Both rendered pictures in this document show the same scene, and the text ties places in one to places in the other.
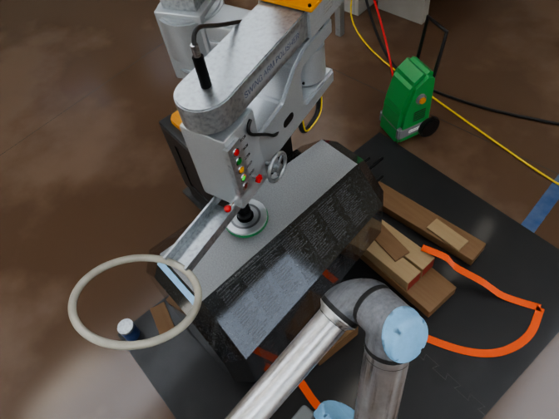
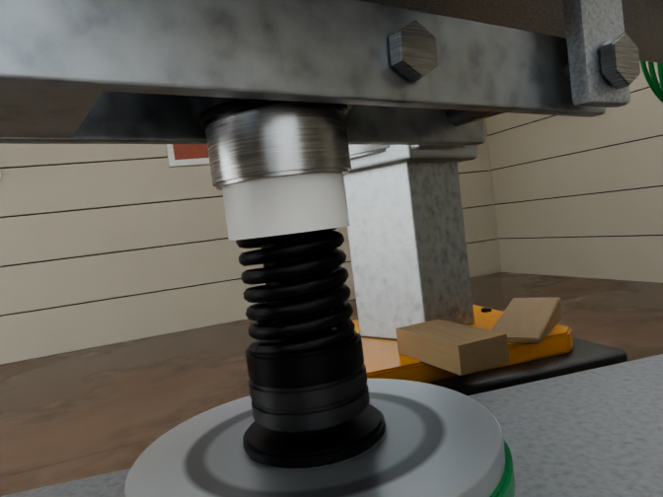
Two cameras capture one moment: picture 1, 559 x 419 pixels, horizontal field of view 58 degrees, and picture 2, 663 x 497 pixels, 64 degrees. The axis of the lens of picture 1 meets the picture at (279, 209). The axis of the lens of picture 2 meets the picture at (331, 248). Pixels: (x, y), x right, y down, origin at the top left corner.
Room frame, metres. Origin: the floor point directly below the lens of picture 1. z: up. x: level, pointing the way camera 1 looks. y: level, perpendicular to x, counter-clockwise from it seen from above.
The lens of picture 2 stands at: (1.16, 0.06, 1.05)
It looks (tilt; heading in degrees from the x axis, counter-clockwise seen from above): 3 degrees down; 17
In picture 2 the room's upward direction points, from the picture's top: 7 degrees counter-clockwise
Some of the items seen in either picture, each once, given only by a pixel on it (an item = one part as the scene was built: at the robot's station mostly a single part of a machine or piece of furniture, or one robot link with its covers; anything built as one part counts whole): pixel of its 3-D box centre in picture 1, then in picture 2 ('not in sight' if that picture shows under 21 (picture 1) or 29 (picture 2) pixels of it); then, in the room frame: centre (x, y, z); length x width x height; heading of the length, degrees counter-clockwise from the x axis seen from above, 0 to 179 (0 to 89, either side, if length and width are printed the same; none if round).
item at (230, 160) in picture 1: (238, 168); not in sight; (1.32, 0.13, 1.42); 0.08 x 0.03 x 0.28; 139
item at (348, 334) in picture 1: (332, 338); not in sight; (1.09, -0.15, 0.07); 0.30 x 0.12 x 0.12; 118
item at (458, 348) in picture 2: not in sight; (448, 344); (2.13, 0.15, 0.81); 0.20 x 0.10 x 0.05; 40
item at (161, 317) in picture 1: (163, 321); not in sight; (1.44, 0.86, 0.02); 0.25 x 0.10 x 0.01; 18
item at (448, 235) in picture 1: (447, 234); not in sight; (1.61, -1.02, 0.09); 0.25 x 0.10 x 0.01; 32
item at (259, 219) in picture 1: (245, 216); (316, 445); (1.45, 0.17, 0.92); 0.21 x 0.21 x 0.01
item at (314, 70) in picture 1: (304, 58); not in sight; (1.95, -0.26, 1.39); 0.19 x 0.19 x 0.20
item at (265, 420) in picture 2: not in sight; (311, 399); (1.45, 0.17, 0.95); 0.07 x 0.07 x 0.01
